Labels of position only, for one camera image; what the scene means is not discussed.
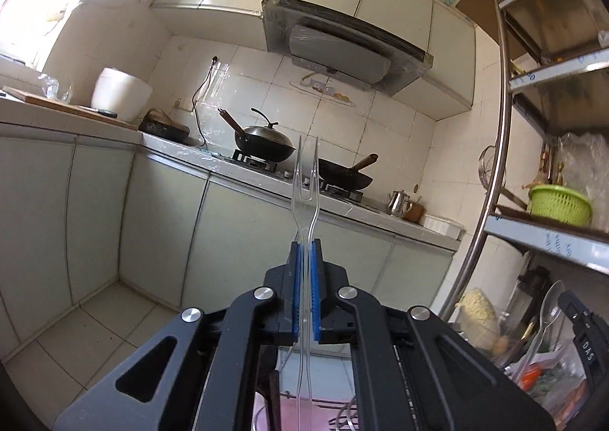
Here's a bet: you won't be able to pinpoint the range hood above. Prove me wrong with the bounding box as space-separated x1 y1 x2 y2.
261 0 435 98

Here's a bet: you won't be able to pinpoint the small crumpled plastic bag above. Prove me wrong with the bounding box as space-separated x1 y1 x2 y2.
40 73 73 103

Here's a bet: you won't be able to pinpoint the dried noodle bundle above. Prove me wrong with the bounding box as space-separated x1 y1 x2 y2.
454 288 501 352

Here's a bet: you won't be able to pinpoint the metal kettle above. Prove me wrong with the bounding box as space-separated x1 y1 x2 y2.
386 189 414 217

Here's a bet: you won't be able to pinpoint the clear plastic fork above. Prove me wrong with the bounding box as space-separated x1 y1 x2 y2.
289 134 320 431

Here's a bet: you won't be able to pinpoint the dark countertop appliance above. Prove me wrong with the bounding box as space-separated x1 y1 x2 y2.
138 108 191 141

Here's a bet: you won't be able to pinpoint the gas stove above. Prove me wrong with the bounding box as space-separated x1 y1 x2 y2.
231 149 365 202

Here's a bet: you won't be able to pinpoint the white plastic bag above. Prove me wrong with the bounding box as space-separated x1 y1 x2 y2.
508 340 591 428

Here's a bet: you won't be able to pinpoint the black wok with wooden handle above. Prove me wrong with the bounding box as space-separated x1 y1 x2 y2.
317 153 379 191

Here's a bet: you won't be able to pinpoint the white container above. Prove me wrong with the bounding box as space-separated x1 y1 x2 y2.
422 214 465 238

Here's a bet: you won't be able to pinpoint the black power cable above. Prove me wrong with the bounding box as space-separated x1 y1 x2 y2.
191 56 221 147

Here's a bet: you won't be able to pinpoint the grey kitchen base cabinets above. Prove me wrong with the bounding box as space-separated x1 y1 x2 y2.
0 122 460 361

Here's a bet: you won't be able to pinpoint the metal strainer ladle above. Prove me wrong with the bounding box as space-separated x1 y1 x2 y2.
478 145 506 189

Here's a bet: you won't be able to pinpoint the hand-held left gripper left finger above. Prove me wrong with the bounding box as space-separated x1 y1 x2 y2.
52 241 303 431

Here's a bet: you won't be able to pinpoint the pink plastic cup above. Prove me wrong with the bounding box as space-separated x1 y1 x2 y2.
252 388 363 431

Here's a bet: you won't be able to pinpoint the metal storage shelf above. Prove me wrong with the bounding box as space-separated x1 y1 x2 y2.
438 0 609 323

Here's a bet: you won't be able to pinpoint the clear plastic spoon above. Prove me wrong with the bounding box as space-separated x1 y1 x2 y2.
511 280 567 379

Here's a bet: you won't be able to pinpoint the wooden cutting board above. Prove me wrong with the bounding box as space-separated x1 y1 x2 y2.
2 86 139 131

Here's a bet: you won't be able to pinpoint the black blender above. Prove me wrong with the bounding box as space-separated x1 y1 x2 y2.
504 264 553 342

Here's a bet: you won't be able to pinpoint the green plastic basket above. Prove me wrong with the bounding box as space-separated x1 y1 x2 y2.
528 184 593 227

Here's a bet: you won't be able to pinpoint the metal wire utensil rack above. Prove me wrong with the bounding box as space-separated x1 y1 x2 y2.
327 392 368 431

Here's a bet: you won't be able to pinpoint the clear plastic bag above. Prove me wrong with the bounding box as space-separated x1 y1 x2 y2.
554 131 609 223

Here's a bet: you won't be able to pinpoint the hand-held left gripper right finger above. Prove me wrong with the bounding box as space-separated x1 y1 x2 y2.
309 240 557 431

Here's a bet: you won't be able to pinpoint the white rice cooker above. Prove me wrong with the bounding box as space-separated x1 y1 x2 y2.
90 67 154 124

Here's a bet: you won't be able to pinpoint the black wok with lid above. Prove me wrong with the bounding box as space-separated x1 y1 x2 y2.
218 108 297 164

